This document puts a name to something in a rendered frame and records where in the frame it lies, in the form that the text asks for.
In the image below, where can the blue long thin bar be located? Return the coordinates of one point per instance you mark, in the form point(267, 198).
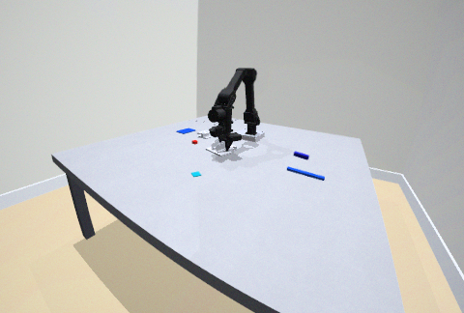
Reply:
point(306, 173)

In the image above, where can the blue flat rectangular plate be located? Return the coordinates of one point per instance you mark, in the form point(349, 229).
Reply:
point(184, 131)

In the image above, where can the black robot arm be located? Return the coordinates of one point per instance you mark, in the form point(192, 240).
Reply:
point(222, 109)

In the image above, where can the small blue block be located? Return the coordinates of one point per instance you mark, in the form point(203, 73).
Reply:
point(301, 155)

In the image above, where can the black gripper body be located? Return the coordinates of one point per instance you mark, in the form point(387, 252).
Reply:
point(230, 136)

